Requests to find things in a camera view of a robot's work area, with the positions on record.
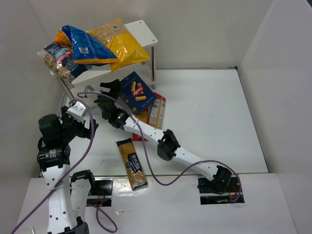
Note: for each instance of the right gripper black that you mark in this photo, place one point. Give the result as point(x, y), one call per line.
point(105, 96)

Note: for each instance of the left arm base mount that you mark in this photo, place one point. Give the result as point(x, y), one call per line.
point(97, 192)

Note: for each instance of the red spaghetti bag back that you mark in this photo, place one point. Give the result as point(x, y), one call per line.
point(157, 112)

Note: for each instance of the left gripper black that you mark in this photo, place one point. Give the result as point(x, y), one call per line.
point(89, 125)

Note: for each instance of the dark blue La Sicilia spaghetti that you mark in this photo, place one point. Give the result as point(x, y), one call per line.
point(132, 165)

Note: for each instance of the red spaghetti bag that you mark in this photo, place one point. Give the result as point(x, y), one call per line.
point(157, 112)
point(142, 117)

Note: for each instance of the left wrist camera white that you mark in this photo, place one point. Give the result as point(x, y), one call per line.
point(77, 112)

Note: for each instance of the blue and orange pasta bag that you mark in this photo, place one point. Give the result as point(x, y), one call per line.
point(86, 48)

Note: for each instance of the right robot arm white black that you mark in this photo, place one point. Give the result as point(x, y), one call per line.
point(167, 145)

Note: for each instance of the dark blue Barilla pasta box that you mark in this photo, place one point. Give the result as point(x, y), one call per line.
point(136, 94)

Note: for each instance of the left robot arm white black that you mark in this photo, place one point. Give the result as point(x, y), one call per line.
point(67, 198)

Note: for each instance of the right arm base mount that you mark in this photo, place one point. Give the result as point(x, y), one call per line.
point(208, 196)

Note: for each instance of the clear blue fusilli bag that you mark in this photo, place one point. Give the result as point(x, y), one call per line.
point(60, 60)

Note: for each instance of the white two-tier shelf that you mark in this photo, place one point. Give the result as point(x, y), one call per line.
point(93, 77)

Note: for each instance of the red spaghetti bag front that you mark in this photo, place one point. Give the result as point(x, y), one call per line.
point(142, 117)

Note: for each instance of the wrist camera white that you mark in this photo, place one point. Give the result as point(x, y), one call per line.
point(89, 88)
point(77, 112)

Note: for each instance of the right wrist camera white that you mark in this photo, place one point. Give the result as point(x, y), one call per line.
point(89, 88)

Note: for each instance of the yellow pasta bag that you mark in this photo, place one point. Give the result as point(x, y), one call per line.
point(121, 42)

